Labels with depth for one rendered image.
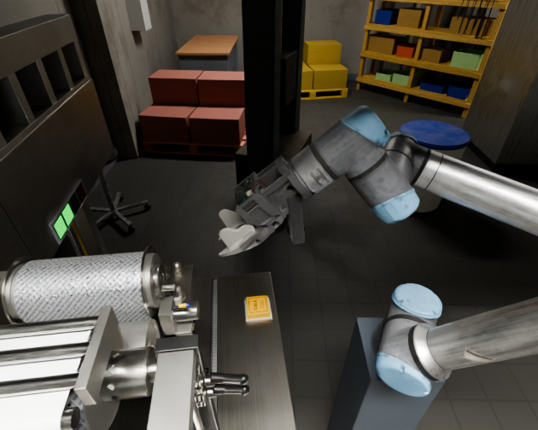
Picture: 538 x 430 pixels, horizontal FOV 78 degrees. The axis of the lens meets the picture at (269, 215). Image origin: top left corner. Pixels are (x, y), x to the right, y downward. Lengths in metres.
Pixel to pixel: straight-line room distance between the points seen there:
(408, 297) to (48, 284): 0.80
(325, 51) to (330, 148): 5.66
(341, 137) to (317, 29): 6.31
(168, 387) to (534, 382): 2.21
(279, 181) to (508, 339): 0.48
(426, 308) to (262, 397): 0.47
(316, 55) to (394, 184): 5.63
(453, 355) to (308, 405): 1.26
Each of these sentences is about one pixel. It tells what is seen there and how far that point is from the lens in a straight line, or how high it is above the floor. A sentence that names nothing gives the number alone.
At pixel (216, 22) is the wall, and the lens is 6.85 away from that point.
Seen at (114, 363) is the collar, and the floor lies 1.37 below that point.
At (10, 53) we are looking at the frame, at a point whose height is 1.62.
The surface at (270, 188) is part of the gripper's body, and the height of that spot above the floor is 1.49.
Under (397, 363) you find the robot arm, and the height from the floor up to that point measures 1.12.
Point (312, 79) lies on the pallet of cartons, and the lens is 5.86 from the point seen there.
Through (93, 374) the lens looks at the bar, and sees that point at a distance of 0.42.
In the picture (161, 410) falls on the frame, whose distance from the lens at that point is 0.39.
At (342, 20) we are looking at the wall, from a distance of 6.86.
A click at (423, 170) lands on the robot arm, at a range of 0.68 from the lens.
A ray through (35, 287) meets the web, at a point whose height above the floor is 1.30.
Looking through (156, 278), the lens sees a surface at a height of 1.28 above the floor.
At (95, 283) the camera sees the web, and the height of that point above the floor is 1.30.
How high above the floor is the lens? 1.79
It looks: 37 degrees down
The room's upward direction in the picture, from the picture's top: straight up
